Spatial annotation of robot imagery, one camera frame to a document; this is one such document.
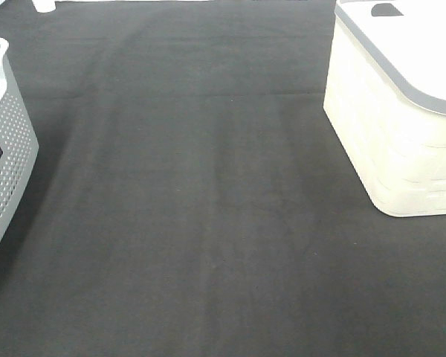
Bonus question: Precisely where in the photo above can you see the black table cloth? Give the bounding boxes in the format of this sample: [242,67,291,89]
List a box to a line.
[0,1,446,356]

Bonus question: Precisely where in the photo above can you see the white lidded storage box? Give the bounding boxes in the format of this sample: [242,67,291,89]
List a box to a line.
[323,1,446,216]

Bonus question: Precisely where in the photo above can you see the grey perforated laundry basket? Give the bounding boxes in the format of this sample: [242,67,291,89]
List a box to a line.
[0,37,39,242]

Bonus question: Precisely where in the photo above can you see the white object at table edge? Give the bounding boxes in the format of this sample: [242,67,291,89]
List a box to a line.
[32,0,56,13]

